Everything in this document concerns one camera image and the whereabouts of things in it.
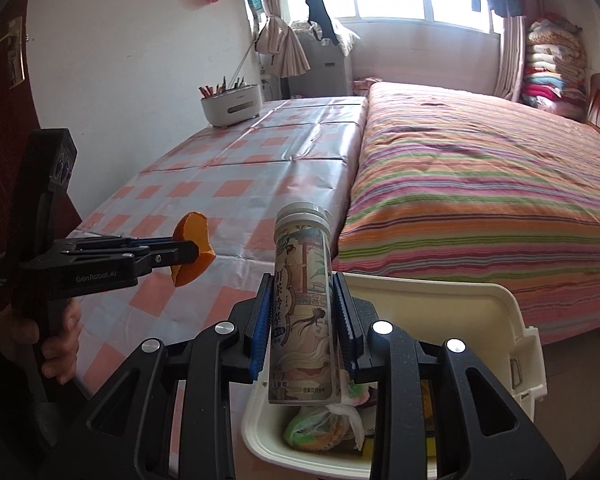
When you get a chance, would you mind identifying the cream plastic bin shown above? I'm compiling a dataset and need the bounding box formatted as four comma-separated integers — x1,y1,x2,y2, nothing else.
241,272,548,478

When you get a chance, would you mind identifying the black hanging garment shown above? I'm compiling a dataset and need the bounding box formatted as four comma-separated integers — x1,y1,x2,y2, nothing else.
306,0,341,46

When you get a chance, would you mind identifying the orange peel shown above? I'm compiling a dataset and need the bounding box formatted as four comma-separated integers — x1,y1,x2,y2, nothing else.
172,211,217,288

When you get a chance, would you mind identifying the dark red door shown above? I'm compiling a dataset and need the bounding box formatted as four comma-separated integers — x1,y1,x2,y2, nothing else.
0,0,86,281

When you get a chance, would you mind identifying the striped pink curtain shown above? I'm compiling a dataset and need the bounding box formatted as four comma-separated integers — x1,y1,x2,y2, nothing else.
254,0,312,78
494,10,528,103

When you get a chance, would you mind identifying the printed drink bottle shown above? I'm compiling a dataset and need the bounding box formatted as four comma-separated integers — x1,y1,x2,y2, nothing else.
267,201,342,406

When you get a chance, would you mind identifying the striped bed sheet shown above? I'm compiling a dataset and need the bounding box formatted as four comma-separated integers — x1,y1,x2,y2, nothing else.
337,81,600,343

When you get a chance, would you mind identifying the green yellow sponge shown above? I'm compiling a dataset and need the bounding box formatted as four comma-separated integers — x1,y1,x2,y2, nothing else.
420,380,438,461

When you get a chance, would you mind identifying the green plastic bag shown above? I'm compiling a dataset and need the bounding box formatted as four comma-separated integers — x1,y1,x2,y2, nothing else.
282,400,378,453

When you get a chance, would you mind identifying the stack of folded quilts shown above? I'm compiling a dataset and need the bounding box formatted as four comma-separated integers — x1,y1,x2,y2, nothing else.
520,19,588,121

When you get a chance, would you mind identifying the white utensil holder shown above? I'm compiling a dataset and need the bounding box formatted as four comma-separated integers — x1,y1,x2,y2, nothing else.
201,84,262,127

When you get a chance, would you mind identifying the checked plastic tablecloth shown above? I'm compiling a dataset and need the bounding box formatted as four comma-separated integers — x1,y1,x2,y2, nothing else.
70,96,370,461

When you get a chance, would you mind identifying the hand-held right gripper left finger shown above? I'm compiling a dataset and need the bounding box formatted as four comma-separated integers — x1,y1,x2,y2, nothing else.
70,272,273,480

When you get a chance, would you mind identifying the pink cardboard box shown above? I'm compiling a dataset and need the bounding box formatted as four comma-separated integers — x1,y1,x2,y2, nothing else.
352,77,381,97

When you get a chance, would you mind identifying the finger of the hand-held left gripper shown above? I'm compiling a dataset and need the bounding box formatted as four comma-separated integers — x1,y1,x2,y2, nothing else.
60,234,181,252
125,240,202,277

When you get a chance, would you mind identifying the grey air conditioner unit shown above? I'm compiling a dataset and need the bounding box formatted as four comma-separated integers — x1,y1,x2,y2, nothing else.
287,30,353,101

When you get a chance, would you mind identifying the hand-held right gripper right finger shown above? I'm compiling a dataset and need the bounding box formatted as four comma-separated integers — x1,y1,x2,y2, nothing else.
332,271,566,480

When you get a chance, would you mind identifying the brass door handle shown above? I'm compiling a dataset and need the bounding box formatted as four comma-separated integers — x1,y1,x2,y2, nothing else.
0,17,31,86

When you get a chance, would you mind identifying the bundle of chopsticks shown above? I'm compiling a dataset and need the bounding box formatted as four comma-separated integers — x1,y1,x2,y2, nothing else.
197,76,248,98

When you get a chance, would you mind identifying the person's left hand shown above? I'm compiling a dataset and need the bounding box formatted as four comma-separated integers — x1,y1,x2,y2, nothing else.
0,300,84,387

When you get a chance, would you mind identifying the floral cloth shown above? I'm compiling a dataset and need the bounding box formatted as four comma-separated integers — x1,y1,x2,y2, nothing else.
290,19,361,56

